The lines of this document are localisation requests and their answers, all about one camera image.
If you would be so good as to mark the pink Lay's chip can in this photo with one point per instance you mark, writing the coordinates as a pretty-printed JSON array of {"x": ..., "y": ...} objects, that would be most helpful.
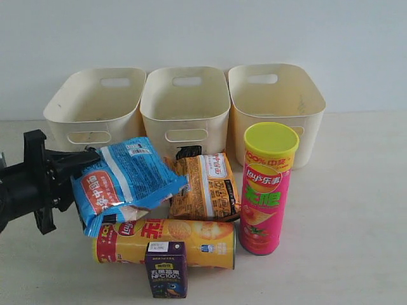
[{"x": 268, "y": 160}]

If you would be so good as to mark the purple juice carton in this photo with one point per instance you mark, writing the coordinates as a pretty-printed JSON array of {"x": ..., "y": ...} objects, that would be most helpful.
[{"x": 166, "y": 268}]

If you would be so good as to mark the right cream bin, circle mark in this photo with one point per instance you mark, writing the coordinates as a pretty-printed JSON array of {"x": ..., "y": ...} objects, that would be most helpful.
[{"x": 282, "y": 93}]

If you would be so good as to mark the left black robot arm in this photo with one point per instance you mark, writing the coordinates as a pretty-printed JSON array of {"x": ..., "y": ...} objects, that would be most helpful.
[{"x": 7, "y": 179}]

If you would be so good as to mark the orange snack bag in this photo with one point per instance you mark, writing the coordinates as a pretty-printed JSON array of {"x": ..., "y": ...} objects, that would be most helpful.
[{"x": 211, "y": 193}]

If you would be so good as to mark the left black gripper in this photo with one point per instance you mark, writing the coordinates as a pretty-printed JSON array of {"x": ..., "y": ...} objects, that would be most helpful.
[{"x": 36, "y": 188}]

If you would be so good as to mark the blue snack bag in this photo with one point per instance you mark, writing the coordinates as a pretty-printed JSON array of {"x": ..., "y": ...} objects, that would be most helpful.
[{"x": 128, "y": 182}]

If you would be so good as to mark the left cream bin, triangle mark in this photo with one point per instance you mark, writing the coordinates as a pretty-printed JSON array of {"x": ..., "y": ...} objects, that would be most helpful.
[{"x": 97, "y": 107}]

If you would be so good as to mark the yellow Lay's chip can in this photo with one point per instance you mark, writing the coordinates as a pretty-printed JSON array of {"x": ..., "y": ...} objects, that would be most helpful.
[{"x": 208, "y": 243}]

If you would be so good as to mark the middle cream bin, square mark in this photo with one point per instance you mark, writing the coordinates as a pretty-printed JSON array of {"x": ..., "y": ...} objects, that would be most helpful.
[{"x": 185, "y": 111}]

